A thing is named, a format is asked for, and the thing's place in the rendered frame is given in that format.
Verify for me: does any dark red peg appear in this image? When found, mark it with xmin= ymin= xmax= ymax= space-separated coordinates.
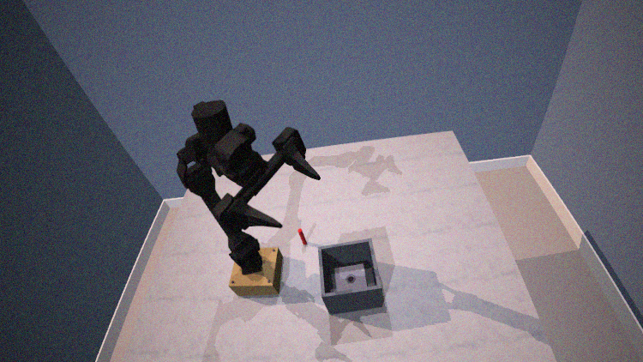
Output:
xmin=297 ymin=229 xmax=307 ymax=244

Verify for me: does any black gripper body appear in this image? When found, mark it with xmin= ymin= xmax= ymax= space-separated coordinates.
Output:
xmin=212 ymin=127 xmax=306 ymax=233

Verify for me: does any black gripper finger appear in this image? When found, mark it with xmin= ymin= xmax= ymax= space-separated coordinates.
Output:
xmin=282 ymin=136 xmax=321 ymax=180
xmin=227 ymin=198 xmax=282 ymax=230

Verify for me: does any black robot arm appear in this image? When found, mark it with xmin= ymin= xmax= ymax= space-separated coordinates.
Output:
xmin=177 ymin=100 xmax=262 ymax=275

